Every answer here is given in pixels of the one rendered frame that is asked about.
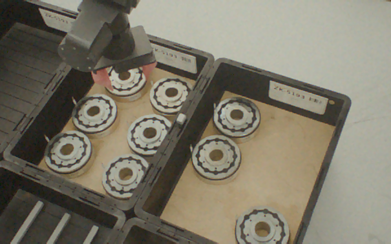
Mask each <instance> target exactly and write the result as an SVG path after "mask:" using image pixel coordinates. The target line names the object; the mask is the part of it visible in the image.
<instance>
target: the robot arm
mask: <svg viewBox="0 0 391 244"><path fill-rule="evenodd" d="M140 1H141V0H82V1H81V2H80V4H79V6H78V12H79V15H78V18H76V20H75V21H74V23H73V24H72V26H71V28H70V30H69V31H68V33H67V35H66V36H65V37H64V38H63V40H62V42H61V44H60V45H59V46H58V54H59V56H60V57H61V58H62V60H64V61H65V62H66V64H68V65H69V66H71V67H72V68H75V69H76V70H80V71H83V72H91V71H92V76H93V79H94V82H95V83H97V84H99V85H103V86H105V87H107V88H108V89H109V90H110V91H111V92H113V91H114V89H113V87H112V85H111V81H110V79H109V76H108V73H107V71H106V68H109V67H112V66H113V68H114V71H115V73H117V74H119V73H121V72H126V71H128V70H132V69H135V68H140V67H142V70H143V75H144V78H145V80H146V81H148V80H149V76H150V73H151V72H152V71H153V69H154V67H155V66H156V57H155V54H154V52H153V48H152V46H151V43H150V41H149V38H148V36H147V35H146V33H145V30H144V27H143V25H138V26H134V27H131V25H130V22H129V17H128V14H129V15H130V13H131V12H132V10H133V8H134V9H135V8H137V6H138V4H139V2H140Z"/></svg>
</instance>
